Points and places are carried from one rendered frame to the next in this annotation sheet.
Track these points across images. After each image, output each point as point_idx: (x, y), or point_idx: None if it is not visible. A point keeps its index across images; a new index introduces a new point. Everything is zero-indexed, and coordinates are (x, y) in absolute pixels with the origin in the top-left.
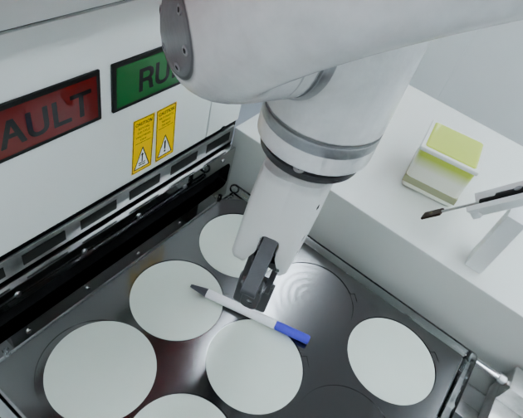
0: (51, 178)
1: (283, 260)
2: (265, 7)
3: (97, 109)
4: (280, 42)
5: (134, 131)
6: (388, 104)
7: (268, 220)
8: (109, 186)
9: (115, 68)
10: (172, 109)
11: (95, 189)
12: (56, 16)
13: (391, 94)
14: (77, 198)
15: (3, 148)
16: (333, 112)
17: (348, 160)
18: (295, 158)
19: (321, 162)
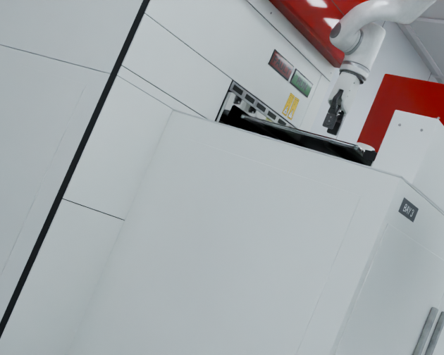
0: (273, 86)
1: (344, 96)
2: (356, 15)
3: (289, 76)
4: (357, 19)
5: (289, 96)
6: (370, 58)
7: (342, 83)
8: (277, 108)
9: (296, 70)
10: (297, 101)
11: (275, 104)
12: (294, 46)
13: (371, 55)
14: (272, 101)
15: (275, 64)
16: (359, 55)
17: (361, 69)
18: (350, 67)
19: (356, 67)
